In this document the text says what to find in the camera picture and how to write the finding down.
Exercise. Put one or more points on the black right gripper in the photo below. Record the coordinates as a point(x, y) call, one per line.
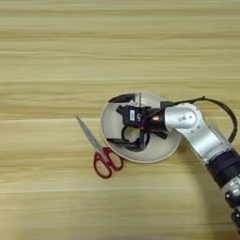
point(156, 120)

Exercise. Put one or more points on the round beige plate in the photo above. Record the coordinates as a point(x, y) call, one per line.
point(162, 150)

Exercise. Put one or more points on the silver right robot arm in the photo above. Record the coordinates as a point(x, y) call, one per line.
point(203, 137)

